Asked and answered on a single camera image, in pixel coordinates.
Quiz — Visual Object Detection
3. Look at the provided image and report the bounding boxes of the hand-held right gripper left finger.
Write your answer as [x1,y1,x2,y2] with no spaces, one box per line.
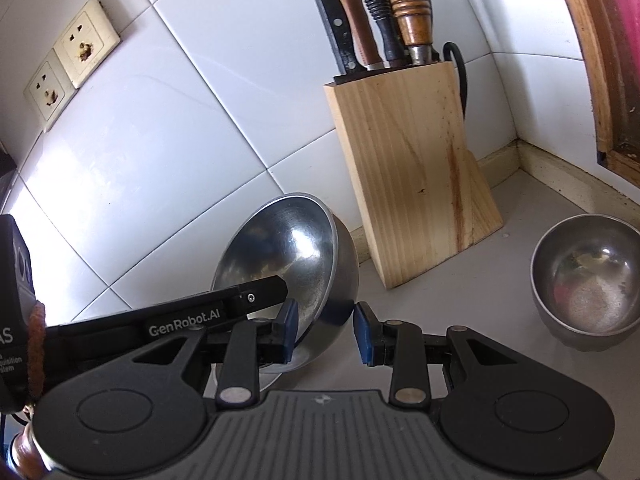
[120,299,300,409]

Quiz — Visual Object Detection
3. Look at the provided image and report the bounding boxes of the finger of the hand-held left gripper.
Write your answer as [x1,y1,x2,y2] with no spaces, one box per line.
[227,276,290,315]

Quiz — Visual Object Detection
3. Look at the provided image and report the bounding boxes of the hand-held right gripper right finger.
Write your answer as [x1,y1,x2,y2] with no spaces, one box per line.
[353,302,532,409]

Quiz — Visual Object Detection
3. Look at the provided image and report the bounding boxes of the stainless steel bowl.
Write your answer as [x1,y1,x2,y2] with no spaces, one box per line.
[530,214,640,342]
[547,327,634,352]
[210,192,361,392]

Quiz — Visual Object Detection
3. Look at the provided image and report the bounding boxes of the wooden knife block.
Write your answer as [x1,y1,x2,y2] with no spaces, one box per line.
[323,61,504,290]

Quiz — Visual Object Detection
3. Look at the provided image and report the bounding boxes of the white wall outlet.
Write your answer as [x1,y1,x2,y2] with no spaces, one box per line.
[23,48,79,134]

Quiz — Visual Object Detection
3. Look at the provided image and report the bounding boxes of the black handle scissors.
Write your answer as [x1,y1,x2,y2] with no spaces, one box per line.
[442,41,471,117]

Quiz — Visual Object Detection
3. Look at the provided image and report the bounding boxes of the black riveted handle knife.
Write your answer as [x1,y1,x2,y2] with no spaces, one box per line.
[309,0,362,77]

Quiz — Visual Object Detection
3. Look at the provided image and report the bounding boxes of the brown handle knife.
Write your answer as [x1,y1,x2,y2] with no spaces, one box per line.
[335,0,384,72]

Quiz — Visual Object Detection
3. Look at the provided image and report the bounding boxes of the yellowed wall outlet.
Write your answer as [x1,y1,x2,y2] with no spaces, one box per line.
[53,0,121,89]

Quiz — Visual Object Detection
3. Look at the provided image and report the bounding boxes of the black ribbed handle knife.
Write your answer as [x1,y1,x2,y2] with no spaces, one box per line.
[359,0,407,69]

